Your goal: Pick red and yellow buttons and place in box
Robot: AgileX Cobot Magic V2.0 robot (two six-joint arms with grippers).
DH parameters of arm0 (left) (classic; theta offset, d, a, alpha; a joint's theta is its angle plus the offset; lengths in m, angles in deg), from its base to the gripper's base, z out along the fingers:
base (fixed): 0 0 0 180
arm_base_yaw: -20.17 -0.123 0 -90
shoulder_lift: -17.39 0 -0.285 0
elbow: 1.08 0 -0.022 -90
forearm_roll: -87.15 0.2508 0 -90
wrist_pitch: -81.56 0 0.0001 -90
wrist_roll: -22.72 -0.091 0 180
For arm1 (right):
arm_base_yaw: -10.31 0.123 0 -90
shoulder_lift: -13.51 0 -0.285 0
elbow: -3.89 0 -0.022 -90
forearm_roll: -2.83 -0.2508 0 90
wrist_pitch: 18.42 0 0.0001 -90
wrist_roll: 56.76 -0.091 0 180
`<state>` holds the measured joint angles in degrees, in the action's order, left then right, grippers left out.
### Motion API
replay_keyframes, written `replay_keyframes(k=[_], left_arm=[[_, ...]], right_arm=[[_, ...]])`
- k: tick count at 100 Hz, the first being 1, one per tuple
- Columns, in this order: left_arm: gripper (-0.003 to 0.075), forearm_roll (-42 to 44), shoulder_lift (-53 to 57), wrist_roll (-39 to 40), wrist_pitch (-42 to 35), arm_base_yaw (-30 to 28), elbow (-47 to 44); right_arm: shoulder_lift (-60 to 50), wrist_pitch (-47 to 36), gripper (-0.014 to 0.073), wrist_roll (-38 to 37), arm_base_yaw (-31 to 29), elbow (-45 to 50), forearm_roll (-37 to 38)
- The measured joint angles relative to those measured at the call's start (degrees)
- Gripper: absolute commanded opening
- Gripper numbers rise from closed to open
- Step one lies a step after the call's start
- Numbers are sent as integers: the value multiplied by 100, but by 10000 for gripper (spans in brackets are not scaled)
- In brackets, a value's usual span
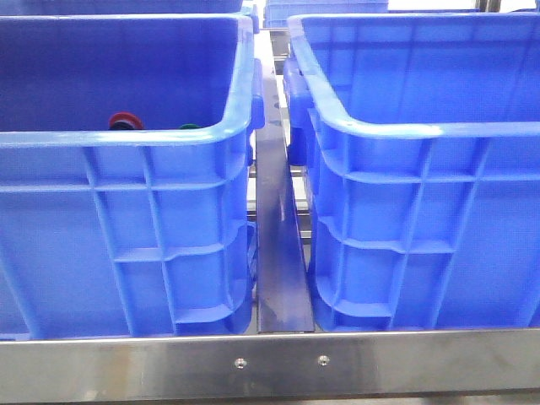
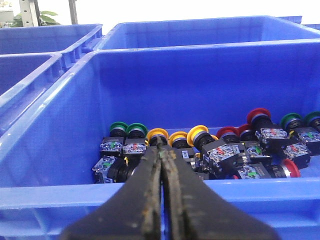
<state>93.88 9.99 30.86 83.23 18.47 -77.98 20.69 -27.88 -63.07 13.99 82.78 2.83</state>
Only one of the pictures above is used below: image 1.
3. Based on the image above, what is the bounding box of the red push button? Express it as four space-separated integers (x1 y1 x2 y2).
109 111 144 131

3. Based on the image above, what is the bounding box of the steel divider bar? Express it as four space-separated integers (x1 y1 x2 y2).
256 57 315 333

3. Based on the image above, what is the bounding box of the green push button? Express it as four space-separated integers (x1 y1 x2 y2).
178 123 200 130

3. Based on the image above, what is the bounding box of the right blue plastic bin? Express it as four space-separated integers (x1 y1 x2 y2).
288 12 539 332

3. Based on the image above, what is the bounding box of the blue plastic bin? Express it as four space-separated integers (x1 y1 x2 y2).
1 14 264 341
288 12 539 332

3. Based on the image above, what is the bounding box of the left blue plastic bin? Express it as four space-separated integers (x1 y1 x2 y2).
1 14 264 341

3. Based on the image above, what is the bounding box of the back right blue bin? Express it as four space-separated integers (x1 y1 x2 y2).
263 0 388 28

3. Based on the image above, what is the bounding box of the back left blue bin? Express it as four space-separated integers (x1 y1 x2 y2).
1 0 256 16

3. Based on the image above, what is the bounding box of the left rail screw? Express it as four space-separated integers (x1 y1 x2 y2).
235 358 247 370

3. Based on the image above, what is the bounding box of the rail screw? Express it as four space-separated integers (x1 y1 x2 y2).
317 355 330 366
235 358 247 370

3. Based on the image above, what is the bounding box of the right rail screw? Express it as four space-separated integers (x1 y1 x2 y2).
317 355 330 366

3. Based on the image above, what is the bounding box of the steel front rail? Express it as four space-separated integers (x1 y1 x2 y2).
1 329 539 403

